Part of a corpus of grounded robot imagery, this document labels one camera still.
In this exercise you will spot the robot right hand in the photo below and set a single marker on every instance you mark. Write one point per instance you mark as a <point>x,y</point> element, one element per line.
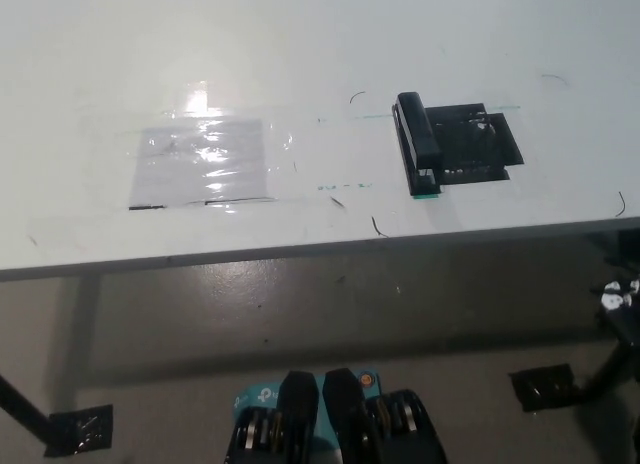
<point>619,296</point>

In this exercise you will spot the teal tape strip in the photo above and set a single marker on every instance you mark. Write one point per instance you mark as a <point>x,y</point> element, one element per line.
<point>429,196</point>

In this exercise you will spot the clear plastic film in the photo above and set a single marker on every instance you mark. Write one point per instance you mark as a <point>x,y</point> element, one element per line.
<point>280,144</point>

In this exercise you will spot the white paper sheet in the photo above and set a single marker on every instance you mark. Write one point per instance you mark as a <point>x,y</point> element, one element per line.
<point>195,164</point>

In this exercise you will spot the black table leg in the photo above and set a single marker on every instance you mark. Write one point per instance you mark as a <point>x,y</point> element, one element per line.
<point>22,409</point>

